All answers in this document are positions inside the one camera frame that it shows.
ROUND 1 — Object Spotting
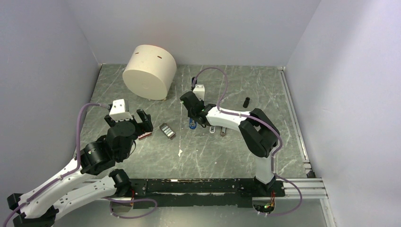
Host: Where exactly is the red white staple box sleeve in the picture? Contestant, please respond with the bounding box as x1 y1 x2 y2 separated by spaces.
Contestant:
138 132 152 140

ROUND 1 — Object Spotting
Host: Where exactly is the blue stapler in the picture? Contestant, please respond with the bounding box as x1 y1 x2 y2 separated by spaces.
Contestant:
189 77 197 130

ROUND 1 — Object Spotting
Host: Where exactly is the staple box tray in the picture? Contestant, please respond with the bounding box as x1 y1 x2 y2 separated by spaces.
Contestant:
159 123 175 140

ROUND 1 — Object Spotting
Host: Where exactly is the light blue small case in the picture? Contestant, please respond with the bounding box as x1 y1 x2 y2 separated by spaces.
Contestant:
209 126 216 133

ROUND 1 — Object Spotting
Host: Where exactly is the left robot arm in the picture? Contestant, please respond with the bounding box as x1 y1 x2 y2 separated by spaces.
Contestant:
3 109 154 227

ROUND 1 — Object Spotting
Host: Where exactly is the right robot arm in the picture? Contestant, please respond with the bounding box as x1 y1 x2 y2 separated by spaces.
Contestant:
180 91 279 196

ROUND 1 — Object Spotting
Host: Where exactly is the cream cylindrical container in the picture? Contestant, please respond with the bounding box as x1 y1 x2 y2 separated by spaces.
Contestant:
122 44 177 100

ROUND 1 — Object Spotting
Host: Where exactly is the small black cylinder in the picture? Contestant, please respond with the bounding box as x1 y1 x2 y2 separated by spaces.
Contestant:
243 97 250 108

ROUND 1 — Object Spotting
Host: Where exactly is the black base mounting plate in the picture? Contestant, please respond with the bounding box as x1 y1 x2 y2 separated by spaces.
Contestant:
125 178 286 209

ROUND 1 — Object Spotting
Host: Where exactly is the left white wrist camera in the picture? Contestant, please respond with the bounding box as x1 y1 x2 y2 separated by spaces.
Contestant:
109 99 133 122

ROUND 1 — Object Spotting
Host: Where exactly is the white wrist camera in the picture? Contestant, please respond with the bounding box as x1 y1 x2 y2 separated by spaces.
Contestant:
192 84 205 101
109 99 133 122

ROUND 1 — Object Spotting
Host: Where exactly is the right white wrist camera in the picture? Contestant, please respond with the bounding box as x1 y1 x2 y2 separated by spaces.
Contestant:
192 84 205 101

